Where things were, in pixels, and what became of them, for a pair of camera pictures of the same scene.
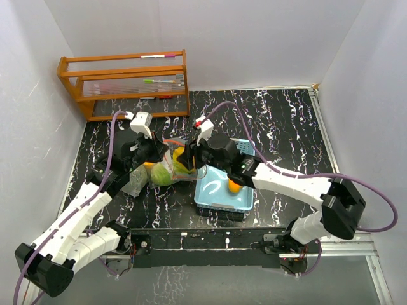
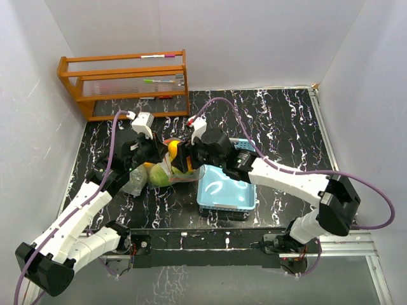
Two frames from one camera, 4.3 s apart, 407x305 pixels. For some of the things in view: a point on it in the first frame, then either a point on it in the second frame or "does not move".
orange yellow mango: [233, 187] → [172, 148]
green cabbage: [159, 175] does not move
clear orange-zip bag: [138, 177] does not move
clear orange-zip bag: [178, 171] does not move
